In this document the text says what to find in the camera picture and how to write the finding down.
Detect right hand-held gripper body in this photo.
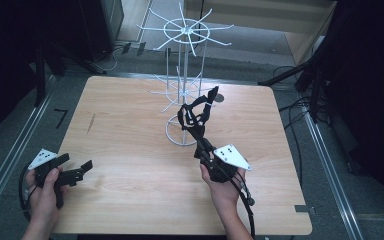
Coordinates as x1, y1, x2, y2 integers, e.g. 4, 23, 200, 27
194, 139, 252, 184

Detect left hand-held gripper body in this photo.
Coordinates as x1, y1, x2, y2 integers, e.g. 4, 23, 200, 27
27, 148, 84, 210

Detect white wire display rack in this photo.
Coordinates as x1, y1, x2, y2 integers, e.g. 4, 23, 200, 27
135, 1, 235, 147

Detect person's right hand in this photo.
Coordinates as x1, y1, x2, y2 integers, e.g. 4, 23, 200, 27
199, 163, 247, 215

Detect person's left hand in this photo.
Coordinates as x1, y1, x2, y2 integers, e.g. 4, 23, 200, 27
24, 166, 69, 232

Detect black metal stand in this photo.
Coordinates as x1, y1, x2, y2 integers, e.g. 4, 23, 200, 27
34, 42, 108, 108
257, 33, 336, 124

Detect grey tape piece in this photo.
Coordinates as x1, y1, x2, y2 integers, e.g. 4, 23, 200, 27
294, 204, 316, 216

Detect wooden platform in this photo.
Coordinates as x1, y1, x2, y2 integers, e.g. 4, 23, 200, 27
183, 0, 337, 66

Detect dark cabinet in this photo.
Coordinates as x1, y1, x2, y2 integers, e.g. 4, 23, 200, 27
79, 0, 125, 63

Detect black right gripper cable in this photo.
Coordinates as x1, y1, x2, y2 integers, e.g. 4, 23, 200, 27
228, 168, 257, 240

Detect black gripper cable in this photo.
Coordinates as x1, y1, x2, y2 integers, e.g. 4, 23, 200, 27
18, 163, 33, 223
228, 168, 257, 240

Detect metal floor rail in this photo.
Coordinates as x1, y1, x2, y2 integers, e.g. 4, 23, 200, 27
0, 74, 57, 232
299, 99, 365, 240

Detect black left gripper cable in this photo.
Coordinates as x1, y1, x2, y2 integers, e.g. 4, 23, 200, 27
18, 163, 33, 223

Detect black floor cables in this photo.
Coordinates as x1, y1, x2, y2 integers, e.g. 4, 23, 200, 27
272, 64, 316, 174

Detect white floor cable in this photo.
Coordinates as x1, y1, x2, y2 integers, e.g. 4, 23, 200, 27
104, 45, 128, 73

